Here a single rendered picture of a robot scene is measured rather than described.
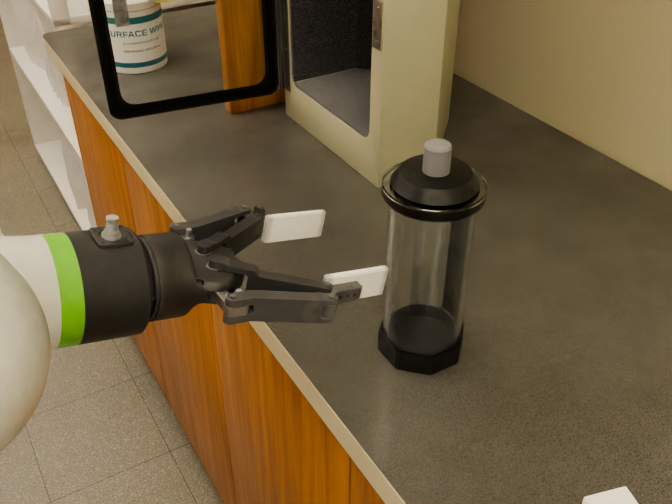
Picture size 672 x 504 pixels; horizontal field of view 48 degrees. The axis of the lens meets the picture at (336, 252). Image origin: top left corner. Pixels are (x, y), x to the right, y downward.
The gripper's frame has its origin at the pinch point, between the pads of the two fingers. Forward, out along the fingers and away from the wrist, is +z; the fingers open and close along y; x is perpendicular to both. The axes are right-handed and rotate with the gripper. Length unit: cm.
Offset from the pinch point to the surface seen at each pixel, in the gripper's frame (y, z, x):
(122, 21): 66, 0, -4
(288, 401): 13.5, 8.4, 33.3
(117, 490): 75, 9, 113
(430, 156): -1.0, 8.2, -10.4
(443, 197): -4.1, 8.3, -7.5
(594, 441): -21.8, 21.8, 13.2
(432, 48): 32.5, 35.2, -11.6
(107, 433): 94, 12, 113
